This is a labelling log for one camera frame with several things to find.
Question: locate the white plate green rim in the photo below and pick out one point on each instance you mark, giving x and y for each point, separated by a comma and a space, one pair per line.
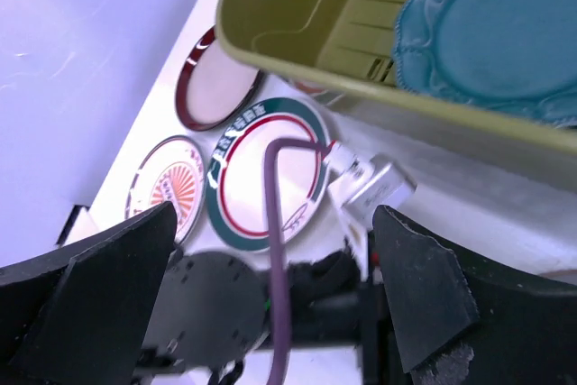
235, 197

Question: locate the olive green plastic bin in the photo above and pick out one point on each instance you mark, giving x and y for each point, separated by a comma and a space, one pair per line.
346, 45

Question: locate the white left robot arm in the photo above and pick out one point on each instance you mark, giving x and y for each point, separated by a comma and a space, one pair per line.
213, 309

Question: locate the white plate orange sunburst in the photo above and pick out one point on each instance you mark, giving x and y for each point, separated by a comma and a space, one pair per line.
173, 171

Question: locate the teal scalloped plate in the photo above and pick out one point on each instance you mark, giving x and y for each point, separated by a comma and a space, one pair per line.
515, 57

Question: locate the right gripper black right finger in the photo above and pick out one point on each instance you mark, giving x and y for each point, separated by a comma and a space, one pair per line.
458, 317

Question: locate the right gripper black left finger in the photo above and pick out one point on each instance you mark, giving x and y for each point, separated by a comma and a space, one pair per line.
79, 314

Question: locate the dark red rimmed plate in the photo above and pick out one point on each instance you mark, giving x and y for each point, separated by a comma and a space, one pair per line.
213, 87

